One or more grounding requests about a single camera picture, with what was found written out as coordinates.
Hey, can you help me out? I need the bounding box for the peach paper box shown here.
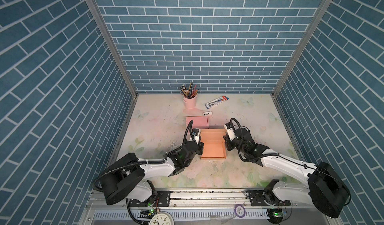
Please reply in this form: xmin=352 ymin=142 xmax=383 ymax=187
xmin=200 ymin=129 xmax=227 ymax=160

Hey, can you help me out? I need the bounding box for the pink paper box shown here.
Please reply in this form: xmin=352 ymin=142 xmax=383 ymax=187
xmin=186 ymin=116 xmax=209 ymax=129

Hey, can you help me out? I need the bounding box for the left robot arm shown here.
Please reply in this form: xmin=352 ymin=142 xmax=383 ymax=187
xmin=92 ymin=140 xmax=204 ymax=207

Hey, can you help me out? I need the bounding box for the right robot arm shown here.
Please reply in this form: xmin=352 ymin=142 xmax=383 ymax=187
xmin=224 ymin=124 xmax=351 ymax=219

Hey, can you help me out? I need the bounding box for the blue white pen box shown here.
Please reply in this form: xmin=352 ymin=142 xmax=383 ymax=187
xmin=205 ymin=95 xmax=229 ymax=109

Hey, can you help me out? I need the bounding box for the pink pencil bucket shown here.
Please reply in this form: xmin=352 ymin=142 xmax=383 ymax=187
xmin=183 ymin=95 xmax=197 ymax=109

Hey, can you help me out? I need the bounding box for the coloured pencils bundle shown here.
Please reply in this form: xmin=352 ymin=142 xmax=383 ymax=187
xmin=180 ymin=82 xmax=199 ymax=99

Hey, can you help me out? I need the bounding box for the white round clock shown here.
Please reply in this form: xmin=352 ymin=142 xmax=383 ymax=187
xmin=149 ymin=212 xmax=175 ymax=225

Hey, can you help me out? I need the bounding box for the purple tape roll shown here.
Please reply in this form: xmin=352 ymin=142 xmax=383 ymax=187
xmin=234 ymin=204 xmax=246 ymax=218

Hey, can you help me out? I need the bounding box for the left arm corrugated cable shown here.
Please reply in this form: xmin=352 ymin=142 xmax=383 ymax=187
xmin=92 ymin=158 xmax=167 ymax=193

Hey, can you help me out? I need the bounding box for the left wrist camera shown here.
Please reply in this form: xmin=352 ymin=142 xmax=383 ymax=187
xmin=191 ymin=128 xmax=201 ymax=144

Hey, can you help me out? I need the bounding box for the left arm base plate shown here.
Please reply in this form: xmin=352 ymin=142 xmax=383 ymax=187
xmin=129 ymin=191 xmax=171 ymax=208

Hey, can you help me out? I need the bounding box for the metal base rail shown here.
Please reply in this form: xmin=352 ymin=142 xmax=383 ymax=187
xmin=79 ymin=188 xmax=342 ymax=225

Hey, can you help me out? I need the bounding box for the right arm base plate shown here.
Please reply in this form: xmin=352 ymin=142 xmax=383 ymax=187
xmin=245 ymin=190 xmax=291 ymax=207

